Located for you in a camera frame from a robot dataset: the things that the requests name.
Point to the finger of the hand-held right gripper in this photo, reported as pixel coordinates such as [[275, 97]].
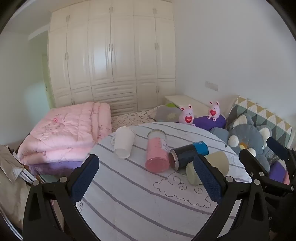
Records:
[[251, 162], [278, 148]]

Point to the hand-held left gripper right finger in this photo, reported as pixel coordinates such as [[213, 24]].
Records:
[[207, 176]]

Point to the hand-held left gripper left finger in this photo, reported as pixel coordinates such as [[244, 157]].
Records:
[[86, 172]]

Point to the pale green cup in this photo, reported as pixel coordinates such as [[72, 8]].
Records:
[[219, 162]]

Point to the white cup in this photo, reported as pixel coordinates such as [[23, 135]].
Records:
[[123, 141]]

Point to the clear pink cup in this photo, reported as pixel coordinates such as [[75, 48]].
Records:
[[157, 153]]

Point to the purple cushion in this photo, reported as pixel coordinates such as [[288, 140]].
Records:
[[277, 171]]

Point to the blue grey bear plush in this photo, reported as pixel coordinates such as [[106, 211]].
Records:
[[248, 134]]

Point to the purple folded blanket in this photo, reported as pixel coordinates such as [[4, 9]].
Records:
[[57, 167]]

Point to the dark blue can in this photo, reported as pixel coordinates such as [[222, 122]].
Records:
[[187, 154]]

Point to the triangle pattern cushion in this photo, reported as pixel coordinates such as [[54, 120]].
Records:
[[261, 115]]

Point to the blue grey cushion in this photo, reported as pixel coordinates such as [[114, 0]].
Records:
[[219, 134]]

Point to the pink folded quilt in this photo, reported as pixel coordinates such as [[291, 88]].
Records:
[[67, 132]]

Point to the purple pillow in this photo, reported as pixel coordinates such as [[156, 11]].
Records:
[[208, 122]]

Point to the round striped-cloth table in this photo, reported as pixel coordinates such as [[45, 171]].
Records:
[[138, 199]]

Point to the pink bunny plush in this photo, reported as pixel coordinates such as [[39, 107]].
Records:
[[186, 115], [213, 111]]

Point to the heart print bed sheet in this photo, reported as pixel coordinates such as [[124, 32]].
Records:
[[131, 119]]

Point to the grey flower pillow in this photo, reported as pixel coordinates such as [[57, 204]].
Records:
[[167, 113]]

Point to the cream wardrobe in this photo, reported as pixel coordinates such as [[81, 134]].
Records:
[[111, 53]]

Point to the white wall socket plate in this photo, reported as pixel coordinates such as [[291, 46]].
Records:
[[211, 85]]

